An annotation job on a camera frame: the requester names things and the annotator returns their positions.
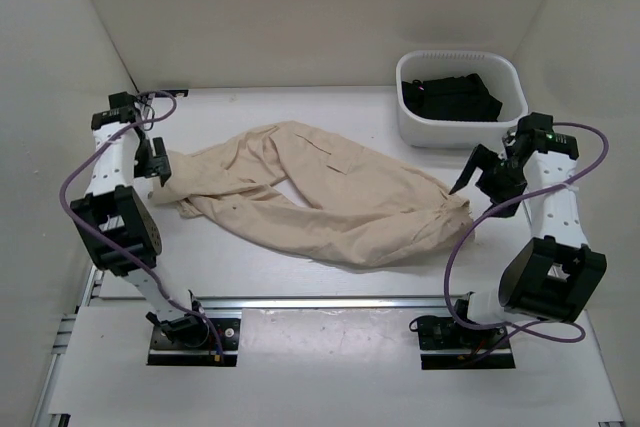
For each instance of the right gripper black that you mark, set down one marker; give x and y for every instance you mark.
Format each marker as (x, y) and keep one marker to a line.
(495, 195)

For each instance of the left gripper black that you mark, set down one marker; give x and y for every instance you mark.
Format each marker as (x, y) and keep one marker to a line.
(162, 163)

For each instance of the beige trousers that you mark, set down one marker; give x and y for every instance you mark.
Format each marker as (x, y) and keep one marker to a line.
(301, 190)

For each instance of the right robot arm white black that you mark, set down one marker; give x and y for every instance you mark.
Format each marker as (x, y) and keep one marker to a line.
(556, 272)

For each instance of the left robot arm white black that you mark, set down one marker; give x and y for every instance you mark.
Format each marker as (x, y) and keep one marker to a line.
(117, 229)

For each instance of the black trousers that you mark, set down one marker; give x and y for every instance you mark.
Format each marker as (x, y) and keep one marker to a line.
(459, 99)

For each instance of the white plastic basket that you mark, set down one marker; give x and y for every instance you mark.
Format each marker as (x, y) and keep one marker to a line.
(499, 76)

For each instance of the black corner bracket label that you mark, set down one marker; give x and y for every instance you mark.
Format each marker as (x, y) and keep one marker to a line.
(175, 92)

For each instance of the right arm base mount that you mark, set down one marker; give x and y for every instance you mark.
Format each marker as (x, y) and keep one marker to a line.
(446, 345)

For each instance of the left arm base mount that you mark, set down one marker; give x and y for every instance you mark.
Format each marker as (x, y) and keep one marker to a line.
(195, 347)

